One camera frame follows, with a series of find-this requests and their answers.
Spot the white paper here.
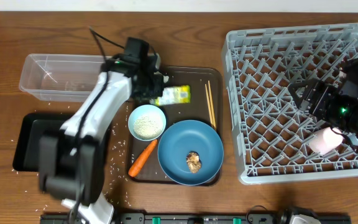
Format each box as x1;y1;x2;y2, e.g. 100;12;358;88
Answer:
161;74;169;83

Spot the yellow green snack wrapper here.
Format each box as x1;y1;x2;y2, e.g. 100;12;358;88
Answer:
149;85;191;106

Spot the pink cup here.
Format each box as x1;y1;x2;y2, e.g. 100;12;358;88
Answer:
308;128;344;155

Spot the blue plate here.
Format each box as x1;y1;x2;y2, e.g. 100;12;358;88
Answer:
158;120;224;185

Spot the orange carrot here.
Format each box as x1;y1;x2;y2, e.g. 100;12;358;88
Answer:
128;139;158;177

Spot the brown food scrap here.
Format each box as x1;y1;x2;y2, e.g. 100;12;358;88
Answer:
186;152;201;174

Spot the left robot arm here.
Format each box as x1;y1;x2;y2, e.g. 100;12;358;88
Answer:
39;37;165;223

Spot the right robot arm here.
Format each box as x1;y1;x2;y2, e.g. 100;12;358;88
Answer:
288;58;358;153

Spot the grey dishwasher rack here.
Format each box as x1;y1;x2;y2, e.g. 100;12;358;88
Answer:
222;23;358;185

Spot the light blue rice bowl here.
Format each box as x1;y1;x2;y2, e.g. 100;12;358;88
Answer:
128;105;167;141

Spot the left wooden chopstick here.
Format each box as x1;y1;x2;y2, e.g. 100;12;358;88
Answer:
204;83;216;129

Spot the wooden chopstick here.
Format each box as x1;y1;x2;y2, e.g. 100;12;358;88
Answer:
206;81;216;130
204;83;216;129

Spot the brown serving tray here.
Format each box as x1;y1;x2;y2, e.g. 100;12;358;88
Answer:
133;66;223;186

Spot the right wooden chopstick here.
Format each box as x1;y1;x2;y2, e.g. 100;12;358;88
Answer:
206;81;216;130

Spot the clear plastic bin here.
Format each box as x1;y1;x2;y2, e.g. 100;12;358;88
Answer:
19;54;104;102

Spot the black plastic tray bin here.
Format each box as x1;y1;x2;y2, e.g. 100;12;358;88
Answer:
12;112;110;174

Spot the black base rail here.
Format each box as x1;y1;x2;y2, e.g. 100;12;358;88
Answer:
40;213;352;224

